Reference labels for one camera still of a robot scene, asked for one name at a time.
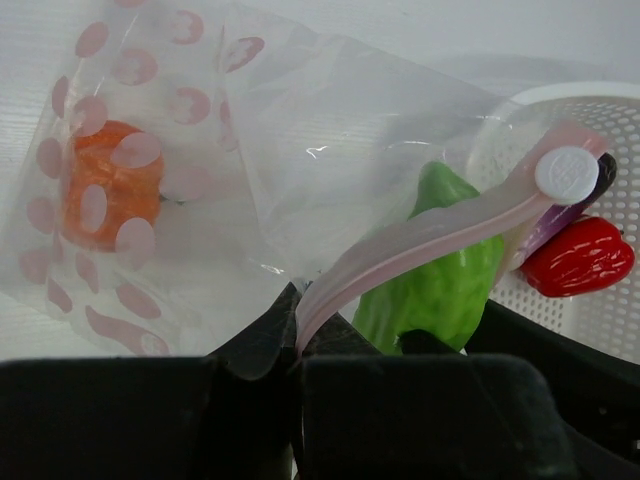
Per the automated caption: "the white perforated plastic basket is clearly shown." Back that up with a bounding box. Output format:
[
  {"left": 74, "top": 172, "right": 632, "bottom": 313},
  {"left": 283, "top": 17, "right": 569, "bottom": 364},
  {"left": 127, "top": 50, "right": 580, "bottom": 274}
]
[{"left": 491, "top": 81, "right": 639, "bottom": 363}]

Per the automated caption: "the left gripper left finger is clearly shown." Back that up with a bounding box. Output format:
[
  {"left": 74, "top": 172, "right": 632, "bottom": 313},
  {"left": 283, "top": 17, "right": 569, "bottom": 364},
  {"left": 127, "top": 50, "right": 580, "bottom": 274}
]
[{"left": 1, "top": 286, "right": 298, "bottom": 479}]

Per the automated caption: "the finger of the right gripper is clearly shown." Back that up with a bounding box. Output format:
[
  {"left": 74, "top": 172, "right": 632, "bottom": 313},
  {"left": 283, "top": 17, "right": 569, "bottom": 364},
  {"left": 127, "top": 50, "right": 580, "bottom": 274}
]
[{"left": 394, "top": 297, "right": 640, "bottom": 480}]

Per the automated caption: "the purple toy eggplant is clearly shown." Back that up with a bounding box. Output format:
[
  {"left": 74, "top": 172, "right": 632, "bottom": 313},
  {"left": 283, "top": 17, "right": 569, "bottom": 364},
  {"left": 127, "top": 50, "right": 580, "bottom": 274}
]
[{"left": 508, "top": 153, "right": 617, "bottom": 271}]

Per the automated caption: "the green toy bitter gourd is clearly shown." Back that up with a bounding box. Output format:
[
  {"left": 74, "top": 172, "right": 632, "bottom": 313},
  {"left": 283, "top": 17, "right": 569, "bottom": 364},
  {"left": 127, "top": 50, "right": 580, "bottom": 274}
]
[{"left": 352, "top": 160, "right": 505, "bottom": 355}]

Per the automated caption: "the orange toy pumpkin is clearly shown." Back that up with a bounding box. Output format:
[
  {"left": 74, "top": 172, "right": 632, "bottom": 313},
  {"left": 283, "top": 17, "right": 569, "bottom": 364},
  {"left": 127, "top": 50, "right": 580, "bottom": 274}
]
[{"left": 61, "top": 120, "right": 164, "bottom": 252}]

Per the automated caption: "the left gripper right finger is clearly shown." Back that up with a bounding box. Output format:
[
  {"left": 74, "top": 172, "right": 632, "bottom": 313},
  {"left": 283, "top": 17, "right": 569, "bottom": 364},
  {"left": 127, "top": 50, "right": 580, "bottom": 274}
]
[{"left": 294, "top": 316, "right": 575, "bottom": 479}]

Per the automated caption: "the clear pink-dotted zip bag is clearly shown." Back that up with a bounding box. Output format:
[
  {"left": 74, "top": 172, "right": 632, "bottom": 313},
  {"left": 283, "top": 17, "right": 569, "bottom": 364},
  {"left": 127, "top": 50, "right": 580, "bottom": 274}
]
[{"left": 1, "top": 1, "right": 590, "bottom": 359}]

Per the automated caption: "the red toy bell pepper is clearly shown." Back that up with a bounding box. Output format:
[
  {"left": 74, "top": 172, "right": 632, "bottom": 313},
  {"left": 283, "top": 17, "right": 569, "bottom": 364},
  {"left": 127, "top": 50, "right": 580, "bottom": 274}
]
[{"left": 520, "top": 215, "right": 636, "bottom": 298}]

